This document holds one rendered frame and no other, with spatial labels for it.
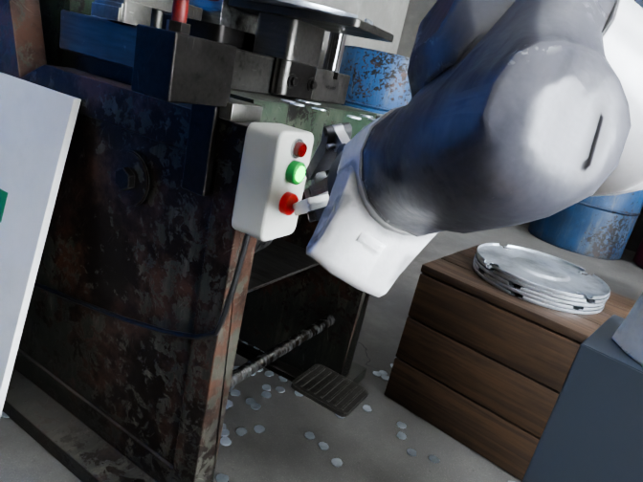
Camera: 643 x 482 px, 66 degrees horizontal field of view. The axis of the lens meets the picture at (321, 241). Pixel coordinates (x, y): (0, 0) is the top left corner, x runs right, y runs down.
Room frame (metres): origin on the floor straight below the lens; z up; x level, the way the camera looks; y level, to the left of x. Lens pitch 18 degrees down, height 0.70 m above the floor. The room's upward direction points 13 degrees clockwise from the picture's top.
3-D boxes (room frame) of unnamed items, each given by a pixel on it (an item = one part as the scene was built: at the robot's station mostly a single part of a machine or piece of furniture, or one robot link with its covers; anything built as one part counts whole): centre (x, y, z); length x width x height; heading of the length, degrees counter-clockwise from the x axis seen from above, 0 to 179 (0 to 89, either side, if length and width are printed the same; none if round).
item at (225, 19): (0.97, 0.25, 0.76); 0.15 x 0.09 x 0.05; 152
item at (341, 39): (1.07, 0.06, 0.75); 0.03 x 0.03 x 0.10; 62
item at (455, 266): (1.10, -0.50, 0.18); 0.40 x 0.38 x 0.35; 55
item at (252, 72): (0.97, 0.25, 0.68); 0.45 x 0.30 x 0.06; 152
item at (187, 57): (0.59, 0.19, 0.62); 0.10 x 0.06 x 0.20; 152
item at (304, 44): (0.89, 0.10, 0.72); 0.25 x 0.14 x 0.14; 62
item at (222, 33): (0.97, 0.26, 0.72); 0.20 x 0.16 x 0.03; 152
